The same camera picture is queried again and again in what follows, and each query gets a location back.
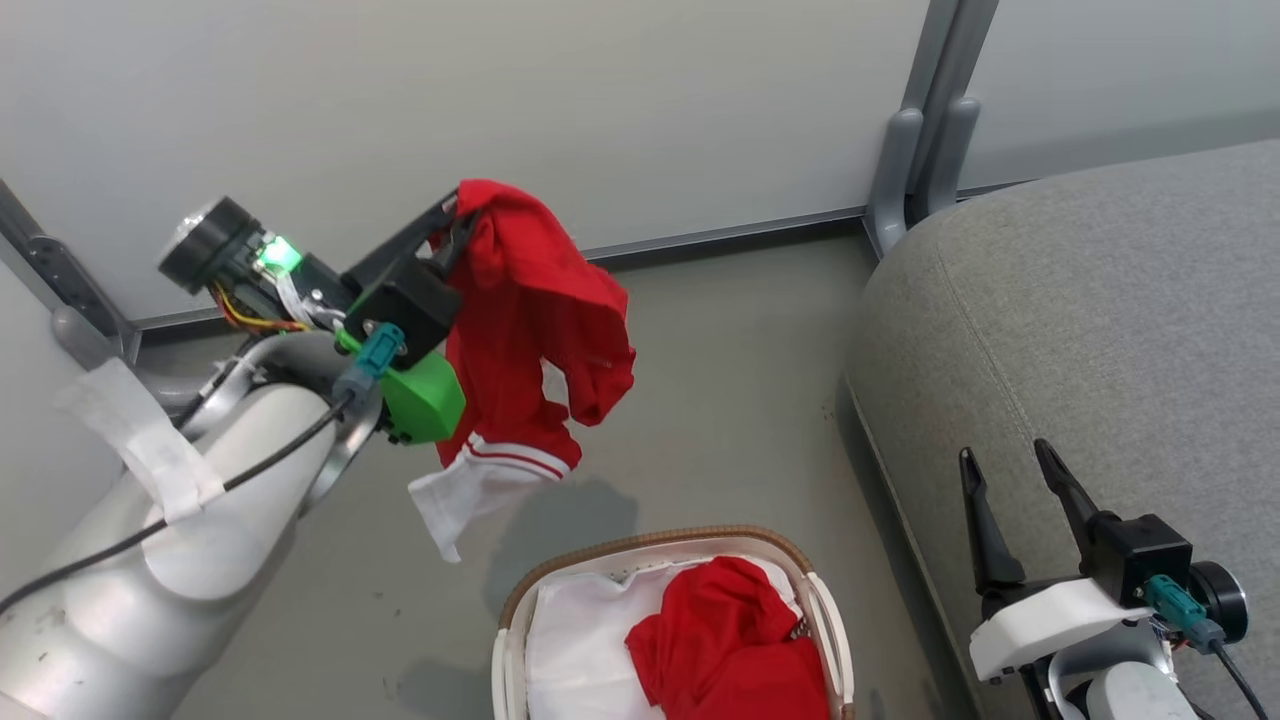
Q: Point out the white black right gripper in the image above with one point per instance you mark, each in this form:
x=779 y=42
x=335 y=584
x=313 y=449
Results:
x=1040 y=620

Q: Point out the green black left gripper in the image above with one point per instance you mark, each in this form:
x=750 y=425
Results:
x=425 y=400

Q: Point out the red shirt with white hem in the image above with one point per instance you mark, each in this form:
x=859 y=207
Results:
x=520 y=320

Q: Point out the plain red garment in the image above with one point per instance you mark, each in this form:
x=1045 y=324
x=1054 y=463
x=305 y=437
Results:
x=730 y=650

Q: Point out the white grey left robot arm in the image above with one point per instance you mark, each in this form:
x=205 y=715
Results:
x=200 y=560

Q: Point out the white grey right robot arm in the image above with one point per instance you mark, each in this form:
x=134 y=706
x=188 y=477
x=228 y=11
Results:
x=1130 y=695

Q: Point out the white laundry basket brown rim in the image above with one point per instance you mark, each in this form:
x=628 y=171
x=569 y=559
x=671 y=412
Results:
x=512 y=640

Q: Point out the white cloth in basket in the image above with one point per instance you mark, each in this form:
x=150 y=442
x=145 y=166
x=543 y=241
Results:
x=575 y=640

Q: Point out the grey fabric sofa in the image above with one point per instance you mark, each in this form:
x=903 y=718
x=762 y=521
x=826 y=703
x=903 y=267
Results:
x=1080 y=340

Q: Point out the white tape strip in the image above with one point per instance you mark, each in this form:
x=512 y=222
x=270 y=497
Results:
x=150 y=440

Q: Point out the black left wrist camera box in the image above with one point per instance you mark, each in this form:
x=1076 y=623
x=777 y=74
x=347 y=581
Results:
x=405 y=305

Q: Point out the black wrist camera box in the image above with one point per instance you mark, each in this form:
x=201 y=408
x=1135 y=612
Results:
x=1140 y=560
x=405 y=305

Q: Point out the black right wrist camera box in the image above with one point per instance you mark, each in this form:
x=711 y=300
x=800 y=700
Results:
x=1140 y=560

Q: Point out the teal left camera plug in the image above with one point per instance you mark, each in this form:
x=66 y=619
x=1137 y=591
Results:
x=372 y=358

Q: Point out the teal camera plug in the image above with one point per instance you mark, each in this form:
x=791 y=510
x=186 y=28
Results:
x=372 y=358
x=1180 y=605

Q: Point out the teal right camera plug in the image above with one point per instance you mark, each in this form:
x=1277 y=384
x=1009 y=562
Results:
x=1180 y=605

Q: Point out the grey partition base rail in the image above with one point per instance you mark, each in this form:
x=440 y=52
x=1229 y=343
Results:
x=720 y=235

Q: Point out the grey partition foot bracket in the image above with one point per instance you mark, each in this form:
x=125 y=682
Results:
x=80 y=340

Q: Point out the grey slanted partition post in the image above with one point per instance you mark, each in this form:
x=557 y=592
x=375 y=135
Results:
x=60 y=265

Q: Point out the grey double partition post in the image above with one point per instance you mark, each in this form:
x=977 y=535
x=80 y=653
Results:
x=915 y=150

